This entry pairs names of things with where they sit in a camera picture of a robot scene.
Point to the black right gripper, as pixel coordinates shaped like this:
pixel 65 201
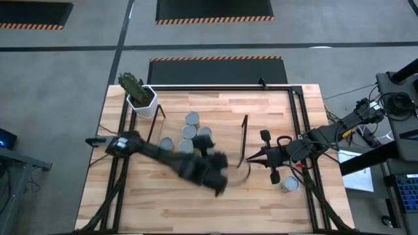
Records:
pixel 277 156

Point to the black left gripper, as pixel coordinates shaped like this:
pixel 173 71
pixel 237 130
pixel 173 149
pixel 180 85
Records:
pixel 205 169

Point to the green oranges label tin can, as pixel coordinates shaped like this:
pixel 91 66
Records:
pixel 185 146

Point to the blue tomatoes label tin can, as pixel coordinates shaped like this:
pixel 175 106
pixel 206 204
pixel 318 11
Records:
pixel 205 130

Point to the tin can grey lid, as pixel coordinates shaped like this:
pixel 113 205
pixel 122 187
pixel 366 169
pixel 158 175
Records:
pixel 189 131
pixel 289 183

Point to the wooden shelf black metal frame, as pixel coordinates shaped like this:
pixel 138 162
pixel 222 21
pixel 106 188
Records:
pixel 225 130

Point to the short mandarin oranges tin can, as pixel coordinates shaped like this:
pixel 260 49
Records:
pixel 166 143

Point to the pineapple label tin can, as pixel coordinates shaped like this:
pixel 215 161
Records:
pixel 192 118

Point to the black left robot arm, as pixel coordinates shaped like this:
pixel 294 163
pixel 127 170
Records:
pixel 156 153

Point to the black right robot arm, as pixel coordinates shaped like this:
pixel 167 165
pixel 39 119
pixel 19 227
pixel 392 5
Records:
pixel 330 132

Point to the small red clip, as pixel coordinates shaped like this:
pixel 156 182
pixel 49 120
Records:
pixel 298 165

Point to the white plant pot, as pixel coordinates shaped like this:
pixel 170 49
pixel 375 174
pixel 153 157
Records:
pixel 145 112

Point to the black mat hazard stripe edge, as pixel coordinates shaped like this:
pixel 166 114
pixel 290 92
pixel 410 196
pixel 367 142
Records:
pixel 212 72
pixel 32 13
pixel 212 9

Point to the white paper sheet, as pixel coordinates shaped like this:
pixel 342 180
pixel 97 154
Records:
pixel 359 181

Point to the green cactus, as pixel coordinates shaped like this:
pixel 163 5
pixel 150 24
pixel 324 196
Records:
pixel 135 89

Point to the black diagonal beam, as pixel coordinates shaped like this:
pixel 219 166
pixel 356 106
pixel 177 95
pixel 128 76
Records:
pixel 369 158

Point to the black power adapter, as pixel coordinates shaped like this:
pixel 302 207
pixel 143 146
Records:
pixel 369 138

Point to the backlit keyboard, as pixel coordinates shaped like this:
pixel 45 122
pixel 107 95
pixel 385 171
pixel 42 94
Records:
pixel 408 192

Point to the black pole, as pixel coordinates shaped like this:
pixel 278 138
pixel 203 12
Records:
pixel 405 72

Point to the grey metal stand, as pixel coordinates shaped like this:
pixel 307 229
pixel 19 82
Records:
pixel 32 162

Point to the black device blue light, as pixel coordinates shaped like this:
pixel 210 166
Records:
pixel 8 138

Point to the small black bracket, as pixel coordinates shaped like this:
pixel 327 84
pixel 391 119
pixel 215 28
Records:
pixel 263 84

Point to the black aluminium rig frame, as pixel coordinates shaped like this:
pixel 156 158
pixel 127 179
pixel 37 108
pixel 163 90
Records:
pixel 212 88

